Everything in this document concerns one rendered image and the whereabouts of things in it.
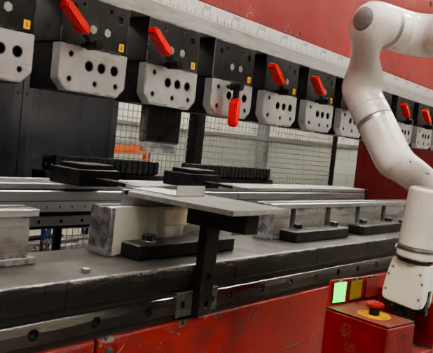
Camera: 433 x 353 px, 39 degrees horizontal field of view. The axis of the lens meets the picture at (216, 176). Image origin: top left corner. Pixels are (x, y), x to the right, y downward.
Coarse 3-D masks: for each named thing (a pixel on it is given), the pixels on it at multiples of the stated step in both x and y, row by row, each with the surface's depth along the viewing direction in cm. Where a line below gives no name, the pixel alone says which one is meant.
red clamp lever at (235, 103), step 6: (228, 84) 137; (234, 84) 136; (240, 84) 135; (234, 90) 136; (240, 90) 135; (234, 96) 136; (234, 102) 135; (234, 108) 135; (228, 114) 136; (234, 114) 135; (228, 120) 136; (234, 120) 136; (234, 126) 136
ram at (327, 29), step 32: (128, 0) 113; (224, 0) 134; (256, 0) 143; (288, 0) 153; (320, 0) 165; (352, 0) 179; (384, 0) 195; (416, 0) 214; (224, 32) 135; (288, 32) 155; (320, 32) 167; (320, 64) 169; (384, 64) 200; (416, 64) 221; (416, 96) 224
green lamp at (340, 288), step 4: (336, 284) 136; (340, 284) 137; (344, 284) 138; (336, 288) 136; (340, 288) 137; (344, 288) 138; (336, 292) 137; (340, 292) 137; (344, 292) 139; (336, 296) 137; (340, 296) 138; (344, 296) 139; (336, 300) 137; (340, 300) 138; (344, 300) 139
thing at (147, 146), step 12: (144, 108) 125; (156, 108) 126; (168, 108) 129; (144, 120) 125; (156, 120) 126; (168, 120) 129; (180, 120) 132; (144, 132) 125; (156, 132) 127; (168, 132) 130; (144, 144) 126; (156, 144) 128; (168, 144) 131
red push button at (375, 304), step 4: (368, 300) 133; (372, 300) 133; (376, 300) 133; (368, 304) 132; (372, 304) 131; (376, 304) 131; (380, 304) 131; (372, 308) 132; (376, 308) 131; (380, 308) 131; (372, 312) 132; (376, 312) 131
